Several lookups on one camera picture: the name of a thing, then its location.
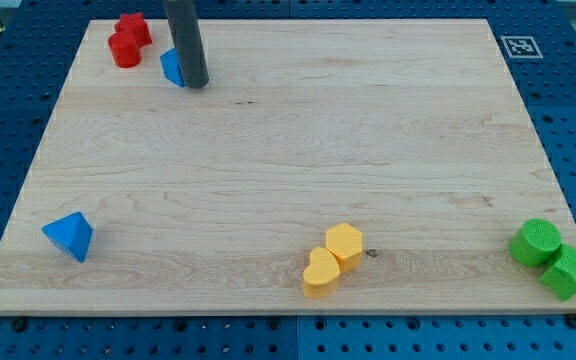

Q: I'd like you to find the light wooden board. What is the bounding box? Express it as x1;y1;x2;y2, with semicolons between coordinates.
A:
0;19;576;317

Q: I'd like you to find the green star block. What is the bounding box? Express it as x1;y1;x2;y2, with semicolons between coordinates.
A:
539;244;576;301

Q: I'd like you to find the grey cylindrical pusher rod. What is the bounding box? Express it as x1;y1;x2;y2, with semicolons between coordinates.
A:
163;0;209;89

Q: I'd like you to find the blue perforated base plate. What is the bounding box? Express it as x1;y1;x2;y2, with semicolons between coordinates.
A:
0;1;576;359

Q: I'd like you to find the red cylinder block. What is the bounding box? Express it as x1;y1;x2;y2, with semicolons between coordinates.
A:
108;31;141;68

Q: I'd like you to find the yellow hexagon block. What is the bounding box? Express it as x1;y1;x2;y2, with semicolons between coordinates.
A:
325;222;363;273

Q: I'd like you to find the blue cube block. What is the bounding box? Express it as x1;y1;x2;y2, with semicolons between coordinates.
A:
160;48;185;87

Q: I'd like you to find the red star block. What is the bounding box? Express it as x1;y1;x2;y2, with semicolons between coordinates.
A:
114;12;152;48

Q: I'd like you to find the yellow heart block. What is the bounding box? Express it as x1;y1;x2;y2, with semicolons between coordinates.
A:
302;247;341;299

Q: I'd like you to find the green cylinder block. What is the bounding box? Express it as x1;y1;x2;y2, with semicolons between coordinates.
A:
509;218;562;267

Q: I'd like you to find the blue triangular block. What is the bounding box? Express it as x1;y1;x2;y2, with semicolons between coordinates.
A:
41;212;93;263

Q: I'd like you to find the white fiducial marker tag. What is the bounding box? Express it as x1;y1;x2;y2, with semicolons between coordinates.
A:
501;35;543;59

